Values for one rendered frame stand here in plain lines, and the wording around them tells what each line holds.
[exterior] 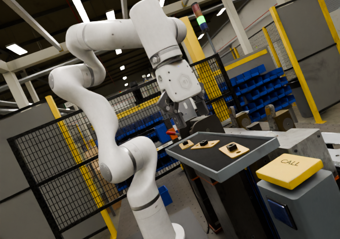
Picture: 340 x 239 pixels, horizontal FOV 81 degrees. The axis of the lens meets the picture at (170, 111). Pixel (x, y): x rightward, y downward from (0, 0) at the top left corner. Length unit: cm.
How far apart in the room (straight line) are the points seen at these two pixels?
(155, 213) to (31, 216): 254
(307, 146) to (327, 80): 369
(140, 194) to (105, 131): 26
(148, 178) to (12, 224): 270
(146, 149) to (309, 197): 59
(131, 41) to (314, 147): 55
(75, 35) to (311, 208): 74
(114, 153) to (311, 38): 381
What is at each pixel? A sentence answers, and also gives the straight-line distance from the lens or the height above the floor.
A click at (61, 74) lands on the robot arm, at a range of 83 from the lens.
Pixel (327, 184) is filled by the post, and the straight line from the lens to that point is 33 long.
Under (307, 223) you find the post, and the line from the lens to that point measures 32.
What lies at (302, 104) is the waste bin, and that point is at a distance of 437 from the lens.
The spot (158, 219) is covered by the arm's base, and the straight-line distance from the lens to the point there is 84.
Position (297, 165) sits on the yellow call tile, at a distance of 32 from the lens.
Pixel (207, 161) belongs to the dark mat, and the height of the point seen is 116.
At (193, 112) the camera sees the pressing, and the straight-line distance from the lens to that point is 157.
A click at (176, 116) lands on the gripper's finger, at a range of 49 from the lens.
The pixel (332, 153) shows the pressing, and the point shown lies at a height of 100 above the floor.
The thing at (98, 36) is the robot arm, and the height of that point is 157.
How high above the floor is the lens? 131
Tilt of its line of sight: 3 degrees down
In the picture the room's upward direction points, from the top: 24 degrees counter-clockwise
